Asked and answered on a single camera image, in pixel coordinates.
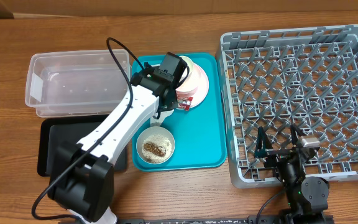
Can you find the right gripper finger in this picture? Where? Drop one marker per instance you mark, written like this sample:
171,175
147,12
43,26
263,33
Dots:
263,144
296,132

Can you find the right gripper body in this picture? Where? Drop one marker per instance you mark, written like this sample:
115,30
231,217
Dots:
278,153

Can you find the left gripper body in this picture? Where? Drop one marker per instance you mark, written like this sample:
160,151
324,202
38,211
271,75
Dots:
173,103

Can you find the red snack wrapper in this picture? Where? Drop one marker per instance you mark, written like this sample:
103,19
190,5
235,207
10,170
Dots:
184,103

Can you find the white napkin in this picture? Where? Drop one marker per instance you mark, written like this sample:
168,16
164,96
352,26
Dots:
159,117

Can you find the grey bowl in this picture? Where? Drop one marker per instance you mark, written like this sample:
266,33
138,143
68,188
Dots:
151,131

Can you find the brown food piece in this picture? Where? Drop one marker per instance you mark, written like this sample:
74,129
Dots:
154,149

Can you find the white rice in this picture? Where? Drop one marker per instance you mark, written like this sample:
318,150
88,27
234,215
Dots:
159,140

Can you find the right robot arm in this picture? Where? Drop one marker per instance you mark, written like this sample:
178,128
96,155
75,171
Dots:
307,196

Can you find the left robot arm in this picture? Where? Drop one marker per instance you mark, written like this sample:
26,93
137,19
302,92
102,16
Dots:
82,178

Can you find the grey dishwasher rack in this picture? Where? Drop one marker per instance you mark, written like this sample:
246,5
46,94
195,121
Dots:
272,79

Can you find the pink bowl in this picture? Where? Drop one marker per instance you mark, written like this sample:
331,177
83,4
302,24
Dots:
192,81

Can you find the white round plate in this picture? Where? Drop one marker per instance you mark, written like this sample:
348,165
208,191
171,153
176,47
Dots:
201,92

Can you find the white cup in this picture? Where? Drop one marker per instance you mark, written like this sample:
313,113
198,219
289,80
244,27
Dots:
189,68

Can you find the teal serving tray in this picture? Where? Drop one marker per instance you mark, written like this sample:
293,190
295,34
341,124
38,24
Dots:
199,133

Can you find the clear plastic bin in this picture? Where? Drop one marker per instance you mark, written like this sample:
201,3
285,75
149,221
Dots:
76,83

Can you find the black tray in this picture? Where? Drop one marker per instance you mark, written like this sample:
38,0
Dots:
55,131

